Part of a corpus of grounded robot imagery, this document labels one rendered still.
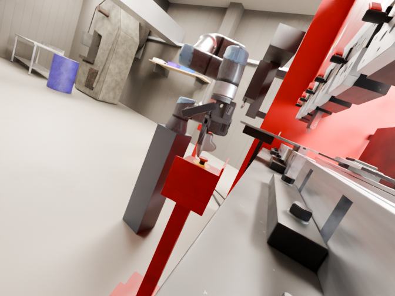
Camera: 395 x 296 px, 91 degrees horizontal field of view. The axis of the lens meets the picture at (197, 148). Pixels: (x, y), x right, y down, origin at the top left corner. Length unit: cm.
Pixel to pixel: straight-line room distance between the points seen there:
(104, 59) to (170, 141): 520
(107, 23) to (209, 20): 273
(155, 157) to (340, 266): 120
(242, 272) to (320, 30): 196
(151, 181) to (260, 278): 120
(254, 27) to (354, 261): 525
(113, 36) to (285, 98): 517
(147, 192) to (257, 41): 441
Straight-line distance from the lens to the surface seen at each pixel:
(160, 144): 130
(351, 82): 58
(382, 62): 45
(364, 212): 24
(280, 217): 26
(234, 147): 463
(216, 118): 61
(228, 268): 19
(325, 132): 188
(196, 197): 66
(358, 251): 22
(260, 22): 538
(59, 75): 583
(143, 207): 145
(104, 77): 618
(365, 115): 195
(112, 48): 621
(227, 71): 63
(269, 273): 21
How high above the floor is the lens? 99
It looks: 11 degrees down
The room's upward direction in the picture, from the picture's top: 23 degrees clockwise
